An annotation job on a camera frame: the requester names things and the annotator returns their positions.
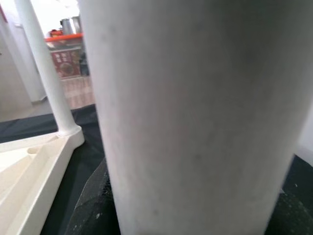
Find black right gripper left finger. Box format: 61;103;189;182
67;156;122;235

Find clear box with orange lid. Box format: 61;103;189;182
44;33;84;51

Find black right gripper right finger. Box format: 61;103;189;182
265;188;313;235

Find beige cloth covered table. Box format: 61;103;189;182
60;75;96;110

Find white plastic children table top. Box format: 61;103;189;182
0;126;86;235

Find white plastic table leg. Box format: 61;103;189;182
79;0;313;235
14;0;83;137

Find red printed box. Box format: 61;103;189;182
50;48;81;79

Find steel pot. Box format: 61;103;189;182
71;16;82;34
60;18;73;35

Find black tablecloth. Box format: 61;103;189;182
0;104;313;235

